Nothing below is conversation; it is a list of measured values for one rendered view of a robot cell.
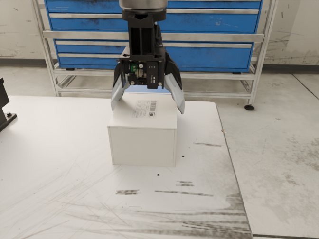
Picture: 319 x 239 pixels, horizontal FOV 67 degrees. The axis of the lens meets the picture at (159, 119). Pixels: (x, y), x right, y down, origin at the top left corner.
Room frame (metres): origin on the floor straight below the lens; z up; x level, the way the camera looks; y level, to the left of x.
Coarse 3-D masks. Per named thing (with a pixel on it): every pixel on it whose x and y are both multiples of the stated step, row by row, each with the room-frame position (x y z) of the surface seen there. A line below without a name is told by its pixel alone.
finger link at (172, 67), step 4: (168, 56) 0.43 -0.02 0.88; (168, 60) 0.43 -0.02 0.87; (172, 60) 0.43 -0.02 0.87; (168, 64) 0.42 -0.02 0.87; (172, 64) 0.42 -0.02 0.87; (176, 64) 0.43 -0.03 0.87; (168, 68) 0.42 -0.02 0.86; (172, 68) 0.42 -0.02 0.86; (176, 68) 0.42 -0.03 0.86; (164, 72) 0.42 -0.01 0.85; (168, 72) 0.42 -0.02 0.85; (172, 72) 0.42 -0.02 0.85; (176, 72) 0.43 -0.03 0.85; (176, 76) 0.43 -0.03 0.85; (180, 76) 0.43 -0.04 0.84; (176, 80) 0.42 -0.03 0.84; (180, 80) 0.43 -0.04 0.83; (180, 84) 0.43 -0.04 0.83; (180, 88) 0.42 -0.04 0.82
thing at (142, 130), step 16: (128, 96) 0.45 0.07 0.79; (144, 96) 0.45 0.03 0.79; (160, 96) 0.45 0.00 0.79; (128, 112) 0.38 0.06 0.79; (144, 112) 0.38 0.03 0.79; (160, 112) 0.38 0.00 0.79; (176, 112) 0.38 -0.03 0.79; (112, 128) 0.34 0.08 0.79; (128, 128) 0.34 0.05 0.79; (144, 128) 0.34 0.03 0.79; (160, 128) 0.34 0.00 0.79; (176, 128) 0.33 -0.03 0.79; (112, 144) 0.34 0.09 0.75; (128, 144) 0.34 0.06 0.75; (144, 144) 0.34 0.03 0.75; (160, 144) 0.34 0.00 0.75; (112, 160) 0.34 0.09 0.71; (128, 160) 0.34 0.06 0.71; (144, 160) 0.34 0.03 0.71; (160, 160) 0.34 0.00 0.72
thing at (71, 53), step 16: (48, 0) 1.88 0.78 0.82; (64, 0) 1.87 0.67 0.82; (80, 0) 1.87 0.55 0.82; (96, 0) 1.86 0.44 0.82; (112, 0) 1.85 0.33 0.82; (48, 16) 1.89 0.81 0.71; (64, 16) 1.86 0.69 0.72; (80, 16) 1.86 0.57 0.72; (96, 16) 1.85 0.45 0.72; (112, 16) 1.84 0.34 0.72; (64, 48) 1.88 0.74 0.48; (80, 48) 1.87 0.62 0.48; (96, 48) 1.86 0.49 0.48; (112, 48) 1.86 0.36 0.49; (64, 64) 1.88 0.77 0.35; (80, 64) 1.88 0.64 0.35; (96, 64) 1.87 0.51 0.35; (112, 64) 1.86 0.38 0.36
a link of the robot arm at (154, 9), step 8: (120, 0) 0.40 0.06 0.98; (128, 0) 0.38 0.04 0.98; (136, 0) 0.38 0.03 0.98; (144, 0) 0.38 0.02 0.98; (152, 0) 0.38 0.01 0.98; (160, 0) 0.39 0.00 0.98; (128, 8) 0.38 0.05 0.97; (136, 8) 0.38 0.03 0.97; (144, 8) 0.38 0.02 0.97; (152, 8) 0.38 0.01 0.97; (160, 8) 0.39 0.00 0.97
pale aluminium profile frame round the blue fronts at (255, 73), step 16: (32, 0) 1.88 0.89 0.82; (272, 0) 1.76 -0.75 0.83; (272, 16) 1.76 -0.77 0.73; (48, 32) 1.84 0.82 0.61; (64, 32) 1.84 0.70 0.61; (80, 32) 1.83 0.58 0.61; (96, 32) 1.82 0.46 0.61; (112, 32) 1.82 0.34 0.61; (48, 48) 1.89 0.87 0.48; (48, 64) 1.87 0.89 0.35; (256, 64) 1.79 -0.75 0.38; (64, 80) 2.05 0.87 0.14; (240, 80) 2.12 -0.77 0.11; (256, 80) 1.77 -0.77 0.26; (192, 96) 1.79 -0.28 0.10; (208, 96) 1.78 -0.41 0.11; (224, 96) 1.77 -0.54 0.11; (240, 96) 1.77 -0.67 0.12
